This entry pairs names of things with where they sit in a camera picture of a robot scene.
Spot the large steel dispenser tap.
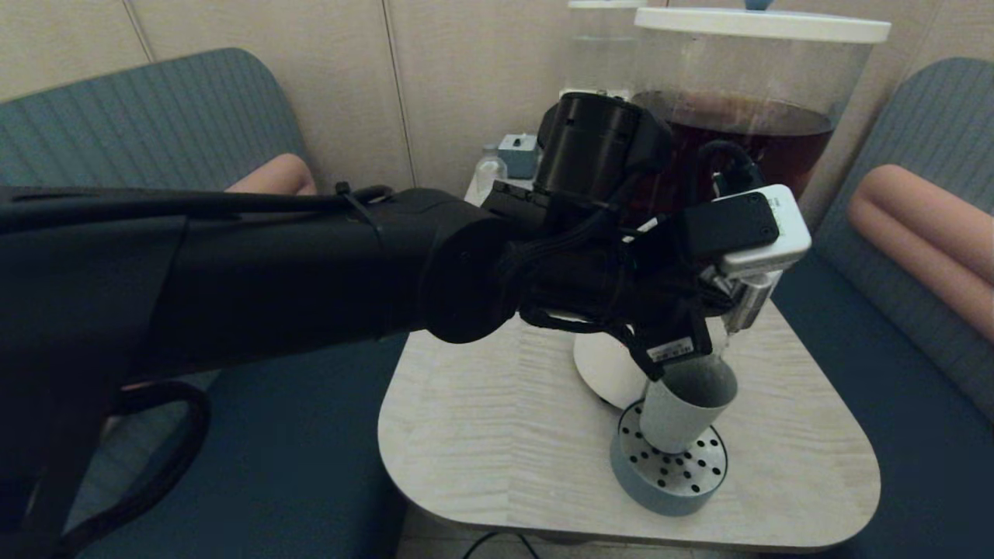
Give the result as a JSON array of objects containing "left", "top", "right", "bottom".
[{"left": 718, "top": 270, "right": 777, "bottom": 335}]

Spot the grey plastic cup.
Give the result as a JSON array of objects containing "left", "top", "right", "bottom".
[{"left": 638, "top": 357, "right": 739, "bottom": 455}]

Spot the large tea drink dispenser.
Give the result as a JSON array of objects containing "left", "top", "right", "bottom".
[{"left": 573, "top": 39, "right": 874, "bottom": 410}]

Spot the blue-grey square box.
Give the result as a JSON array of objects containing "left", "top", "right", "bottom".
[{"left": 498, "top": 134, "right": 540, "bottom": 180}]

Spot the small clear plastic bottle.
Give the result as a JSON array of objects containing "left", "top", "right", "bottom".
[{"left": 474, "top": 148, "right": 503, "bottom": 204}]

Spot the large blue-grey drip tray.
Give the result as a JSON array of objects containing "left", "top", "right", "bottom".
[{"left": 610, "top": 400, "right": 728, "bottom": 517}]

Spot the small water drink dispenser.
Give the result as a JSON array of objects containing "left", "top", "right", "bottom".
[{"left": 567, "top": 6, "right": 645, "bottom": 98}]

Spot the large white dispenser lid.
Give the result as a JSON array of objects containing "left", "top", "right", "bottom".
[{"left": 634, "top": 0, "right": 891, "bottom": 44}]

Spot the pink bolster cushion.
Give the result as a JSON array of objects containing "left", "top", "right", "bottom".
[
  {"left": 101, "top": 153, "right": 318, "bottom": 436},
  {"left": 848, "top": 165, "right": 994, "bottom": 346}
]

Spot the blue bench seat cushion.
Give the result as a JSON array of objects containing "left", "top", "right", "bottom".
[
  {"left": 78, "top": 334, "right": 436, "bottom": 559},
  {"left": 769, "top": 248, "right": 994, "bottom": 559}
]

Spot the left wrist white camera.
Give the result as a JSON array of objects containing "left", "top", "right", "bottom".
[{"left": 683, "top": 185, "right": 812, "bottom": 278}]

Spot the black floor cable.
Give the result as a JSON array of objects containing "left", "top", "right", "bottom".
[{"left": 464, "top": 531, "right": 539, "bottom": 559}]

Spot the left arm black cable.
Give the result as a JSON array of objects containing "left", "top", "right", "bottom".
[{"left": 58, "top": 379, "right": 212, "bottom": 556}]

